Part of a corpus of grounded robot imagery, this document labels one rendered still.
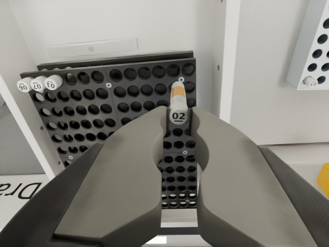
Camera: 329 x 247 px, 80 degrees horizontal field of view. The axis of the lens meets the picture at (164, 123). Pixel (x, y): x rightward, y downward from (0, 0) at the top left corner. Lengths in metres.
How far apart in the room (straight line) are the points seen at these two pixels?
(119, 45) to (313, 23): 0.26
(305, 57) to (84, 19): 0.30
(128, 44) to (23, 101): 0.14
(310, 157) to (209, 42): 0.33
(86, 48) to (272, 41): 0.27
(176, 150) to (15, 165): 0.42
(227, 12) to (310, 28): 0.18
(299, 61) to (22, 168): 0.57
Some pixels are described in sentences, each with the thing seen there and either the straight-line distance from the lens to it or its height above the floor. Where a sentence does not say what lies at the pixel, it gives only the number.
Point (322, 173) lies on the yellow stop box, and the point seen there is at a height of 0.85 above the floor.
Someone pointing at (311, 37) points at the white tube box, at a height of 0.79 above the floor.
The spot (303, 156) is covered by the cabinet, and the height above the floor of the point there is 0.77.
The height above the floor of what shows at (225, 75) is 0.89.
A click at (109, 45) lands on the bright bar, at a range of 0.26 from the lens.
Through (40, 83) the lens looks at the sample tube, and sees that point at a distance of 0.23.
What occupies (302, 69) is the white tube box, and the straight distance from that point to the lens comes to 0.36.
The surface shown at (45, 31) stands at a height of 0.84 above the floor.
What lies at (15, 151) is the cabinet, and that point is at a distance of 0.64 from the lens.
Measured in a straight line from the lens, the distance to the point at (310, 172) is 0.45.
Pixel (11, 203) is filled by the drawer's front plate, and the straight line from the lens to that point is 0.45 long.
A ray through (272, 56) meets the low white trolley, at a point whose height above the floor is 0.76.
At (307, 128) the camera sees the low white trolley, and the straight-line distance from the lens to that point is 0.47.
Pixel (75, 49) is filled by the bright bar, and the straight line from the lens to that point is 0.27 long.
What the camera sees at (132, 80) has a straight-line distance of 0.20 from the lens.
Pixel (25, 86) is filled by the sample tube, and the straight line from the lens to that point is 0.24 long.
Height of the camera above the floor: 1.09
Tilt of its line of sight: 58 degrees down
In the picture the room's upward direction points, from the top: 175 degrees counter-clockwise
